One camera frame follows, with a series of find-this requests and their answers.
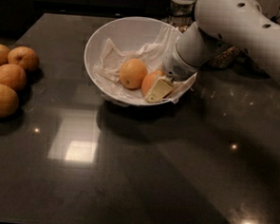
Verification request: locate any orange on table bottom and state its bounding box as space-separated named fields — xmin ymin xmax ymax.
xmin=0 ymin=84 xmax=19 ymax=119

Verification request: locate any left glass jar of grains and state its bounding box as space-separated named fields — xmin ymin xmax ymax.
xmin=162 ymin=0 xmax=196 ymax=33

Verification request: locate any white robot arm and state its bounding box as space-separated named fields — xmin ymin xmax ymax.
xmin=144 ymin=0 xmax=280 ymax=103

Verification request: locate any white bowl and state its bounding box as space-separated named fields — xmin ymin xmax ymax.
xmin=81 ymin=12 xmax=202 ymax=111

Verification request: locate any white paper napkin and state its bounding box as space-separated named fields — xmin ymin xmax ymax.
xmin=90 ymin=19 xmax=200 ymax=108

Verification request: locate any middle glass jar of grains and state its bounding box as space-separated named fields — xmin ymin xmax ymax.
xmin=207 ymin=47 xmax=241 ymax=70

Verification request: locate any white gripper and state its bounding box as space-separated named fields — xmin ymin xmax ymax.
xmin=144 ymin=46 xmax=197 ymax=103

